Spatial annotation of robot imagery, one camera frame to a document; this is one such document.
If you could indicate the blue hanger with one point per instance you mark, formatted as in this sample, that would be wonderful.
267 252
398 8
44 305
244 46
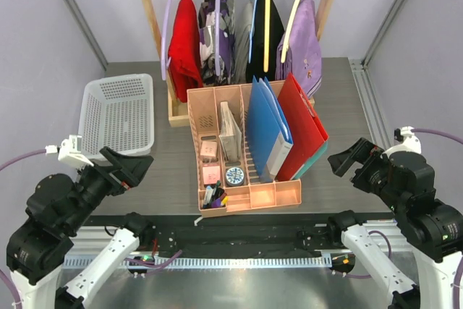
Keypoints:
254 12

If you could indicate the pink socket cube upper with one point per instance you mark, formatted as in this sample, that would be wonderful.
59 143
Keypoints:
209 150

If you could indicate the pink desk organizer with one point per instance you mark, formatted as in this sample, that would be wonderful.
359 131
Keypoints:
203 107

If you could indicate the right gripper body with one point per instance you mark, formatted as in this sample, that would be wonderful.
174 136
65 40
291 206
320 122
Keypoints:
371 176

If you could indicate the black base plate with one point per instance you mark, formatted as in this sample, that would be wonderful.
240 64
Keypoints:
269 235

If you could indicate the red trousers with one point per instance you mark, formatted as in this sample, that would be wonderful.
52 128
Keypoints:
184 51

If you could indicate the teal folder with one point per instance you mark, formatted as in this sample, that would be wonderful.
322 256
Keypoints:
315 157

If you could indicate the red file folder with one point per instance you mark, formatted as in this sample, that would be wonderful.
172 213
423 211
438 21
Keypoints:
308 132

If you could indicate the white plastic basket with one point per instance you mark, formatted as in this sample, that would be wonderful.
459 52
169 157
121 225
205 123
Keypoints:
117 112

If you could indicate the pink socket cube lower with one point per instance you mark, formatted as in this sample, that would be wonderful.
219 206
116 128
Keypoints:
211 174

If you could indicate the grey garment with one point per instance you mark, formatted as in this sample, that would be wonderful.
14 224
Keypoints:
242 36

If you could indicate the round patterned tin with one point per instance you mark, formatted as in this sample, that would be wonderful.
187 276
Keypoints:
235 176

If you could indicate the pens in organizer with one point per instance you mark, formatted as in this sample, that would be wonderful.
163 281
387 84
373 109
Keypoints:
215 196

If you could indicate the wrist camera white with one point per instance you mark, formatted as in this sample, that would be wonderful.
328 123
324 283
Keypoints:
69 152
406 141

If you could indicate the lilac purple garment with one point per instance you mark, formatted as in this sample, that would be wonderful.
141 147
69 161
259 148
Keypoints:
303 56

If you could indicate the white slotted cable duct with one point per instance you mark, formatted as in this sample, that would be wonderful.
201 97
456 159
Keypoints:
83 261

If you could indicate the blue file folder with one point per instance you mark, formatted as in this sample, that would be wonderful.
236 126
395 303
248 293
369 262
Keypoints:
267 131

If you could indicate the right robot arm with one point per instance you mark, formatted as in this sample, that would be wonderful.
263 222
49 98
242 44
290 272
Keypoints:
401 177

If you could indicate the beige book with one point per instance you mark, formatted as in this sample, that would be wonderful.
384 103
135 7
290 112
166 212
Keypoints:
230 134

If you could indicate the cream yellow hanger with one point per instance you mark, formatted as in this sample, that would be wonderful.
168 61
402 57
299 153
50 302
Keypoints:
266 47

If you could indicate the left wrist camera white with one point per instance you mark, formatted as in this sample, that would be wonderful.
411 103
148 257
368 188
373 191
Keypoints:
69 152

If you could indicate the purple camouflage garment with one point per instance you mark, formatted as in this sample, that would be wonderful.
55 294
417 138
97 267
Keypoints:
206 22

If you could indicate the pink socket cube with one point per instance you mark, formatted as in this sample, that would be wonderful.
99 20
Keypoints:
209 150
211 174

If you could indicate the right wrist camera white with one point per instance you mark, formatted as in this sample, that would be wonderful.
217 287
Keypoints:
406 141

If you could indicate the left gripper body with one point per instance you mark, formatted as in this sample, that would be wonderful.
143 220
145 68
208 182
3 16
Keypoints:
98 181

